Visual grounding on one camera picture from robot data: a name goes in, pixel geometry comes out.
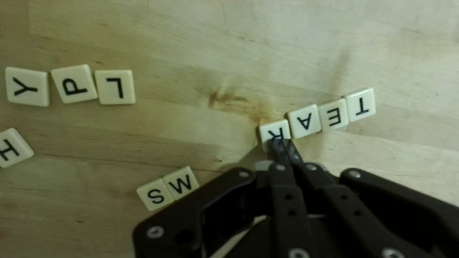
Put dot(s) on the cream letter tile E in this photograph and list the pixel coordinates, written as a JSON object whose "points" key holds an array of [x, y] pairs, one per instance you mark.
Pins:
{"points": [[333, 114]]}

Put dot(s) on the cream letter tile A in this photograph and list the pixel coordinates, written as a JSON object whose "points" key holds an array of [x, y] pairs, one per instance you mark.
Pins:
{"points": [[304, 121]]}

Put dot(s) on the cream letter tile Y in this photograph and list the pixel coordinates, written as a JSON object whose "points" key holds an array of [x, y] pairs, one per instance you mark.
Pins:
{"points": [[26, 86]]}

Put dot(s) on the cream letter tile T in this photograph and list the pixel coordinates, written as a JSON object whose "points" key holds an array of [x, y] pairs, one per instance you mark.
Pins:
{"points": [[360, 104]]}

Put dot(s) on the cream letter tile H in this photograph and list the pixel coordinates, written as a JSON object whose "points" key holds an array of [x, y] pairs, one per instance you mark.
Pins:
{"points": [[11, 149]]}

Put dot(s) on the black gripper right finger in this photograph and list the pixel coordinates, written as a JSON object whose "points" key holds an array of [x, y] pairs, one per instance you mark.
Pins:
{"points": [[348, 205]]}

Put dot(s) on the cream letter tile W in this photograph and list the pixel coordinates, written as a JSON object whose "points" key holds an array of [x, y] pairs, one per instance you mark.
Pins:
{"points": [[180, 182]]}

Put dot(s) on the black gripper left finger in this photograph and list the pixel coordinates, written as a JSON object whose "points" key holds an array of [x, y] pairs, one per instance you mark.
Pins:
{"points": [[287, 209]]}

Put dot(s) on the cream letter tile L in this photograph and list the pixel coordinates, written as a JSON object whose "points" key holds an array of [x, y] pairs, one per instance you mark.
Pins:
{"points": [[115, 87]]}

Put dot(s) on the cream letter tile P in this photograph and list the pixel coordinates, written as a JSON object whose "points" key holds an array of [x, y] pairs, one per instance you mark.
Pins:
{"points": [[73, 84]]}

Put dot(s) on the cream letter tile S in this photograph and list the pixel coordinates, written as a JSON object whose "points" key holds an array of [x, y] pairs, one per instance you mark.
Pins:
{"points": [[155, 195]]}

